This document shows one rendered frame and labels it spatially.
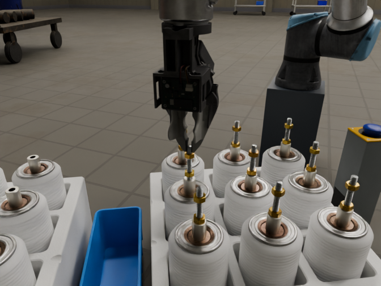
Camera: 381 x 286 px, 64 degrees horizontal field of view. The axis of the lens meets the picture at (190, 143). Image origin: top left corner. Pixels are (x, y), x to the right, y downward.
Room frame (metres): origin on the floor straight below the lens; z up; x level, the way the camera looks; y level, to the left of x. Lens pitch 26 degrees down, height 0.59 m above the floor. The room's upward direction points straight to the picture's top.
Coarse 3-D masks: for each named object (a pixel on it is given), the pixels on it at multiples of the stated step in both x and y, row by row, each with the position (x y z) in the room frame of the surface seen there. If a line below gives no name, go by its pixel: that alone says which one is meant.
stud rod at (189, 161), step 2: (188, 146) 0.48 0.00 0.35; (190, 146) 0.48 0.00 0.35; (188, 148) 0.47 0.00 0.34; (190, 148) 0.48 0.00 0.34; (188, 150) 0.47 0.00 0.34; (190, 150) 0.48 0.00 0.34; (188, 152) 0.48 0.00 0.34; (190, 152) 0.48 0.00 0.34; (188, 160) 0.48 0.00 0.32; (190, 160) 0.48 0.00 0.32; (188, 162) 0.47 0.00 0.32; (190, 162) 0.48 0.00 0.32; (188, 164) 0.48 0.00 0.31; (190, 164) 0.48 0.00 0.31; (188, 166) 0.48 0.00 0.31; (190, 166) 0.48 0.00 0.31; (188, 168) 0.48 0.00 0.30; (190, 168) 0.48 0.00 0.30; (188, 170) 0.47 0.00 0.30; (190, 170) 0.48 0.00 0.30; (188, 172) 0.48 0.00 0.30; (190, 172) 0.48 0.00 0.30; (188, 178) 0.48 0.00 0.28; (190, 178) 0.48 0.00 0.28
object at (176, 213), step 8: (168, 192) 0.48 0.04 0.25; (168, 200) 0.46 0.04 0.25; (208, 200) 0.45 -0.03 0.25; (168, 208) 0.45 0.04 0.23; (176, 208) 0.44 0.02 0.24; (184, 208) 0.43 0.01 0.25; (192, 208) 0.43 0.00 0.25; (208, 208) 0.45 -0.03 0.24; (168, 216) 0.45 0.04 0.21; (176, 216) 0.44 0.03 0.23; (184, 216) 0.43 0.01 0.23; (192, 216) 0.43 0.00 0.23; (208, 216) 0.45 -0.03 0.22; (168, 224) 0.45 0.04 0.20; (176, 224) 0.44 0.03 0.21; (168, 232) 0.45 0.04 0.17
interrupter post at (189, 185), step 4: (184, 180) 0.47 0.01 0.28; (188, 180) 0.47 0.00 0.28; (192, 180) 0.47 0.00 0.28; (184, 184) 0.47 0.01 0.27; (188, 184) 0.47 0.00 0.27; (192, 184) 0.47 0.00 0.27; (184, 188) 0.47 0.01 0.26; (188, 188) 0.47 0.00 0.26; (192, 188) 0.47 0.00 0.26; (184, 192) 0.47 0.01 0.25; (188, 192) 0.47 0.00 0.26; (192, 192) 0.47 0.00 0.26
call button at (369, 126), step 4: (368, 124) 0.62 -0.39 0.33; (372, 124) 0.62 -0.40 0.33; (376, 124) 0.62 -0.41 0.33; (364, 128) 0.61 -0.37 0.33; (368, 128) 0.60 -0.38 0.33; (372, 128) 0.60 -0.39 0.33; (376, 128) 0.59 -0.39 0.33; (380, 128) 0.60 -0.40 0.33; (368, 132) 0.60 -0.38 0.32; (372, 132) 0.59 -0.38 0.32; (376, 132) 0.59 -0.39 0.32; (380, 132) 0.59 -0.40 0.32
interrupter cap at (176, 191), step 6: (180, 180) 0.51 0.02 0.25; (198, 180) 0.51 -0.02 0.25; (174, 186) 0.49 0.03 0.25; (180, 186) 0.49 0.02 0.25; (204, 186) 0.49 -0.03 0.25; (174, 192) 0.47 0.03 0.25; (180, 192) 0.48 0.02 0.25; (204, 192) 0.47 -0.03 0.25; (174, 198) 0.45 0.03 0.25; (180, 198) 0.45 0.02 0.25; (186, 198) 0.45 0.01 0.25; (192, 198) 0.45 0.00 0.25
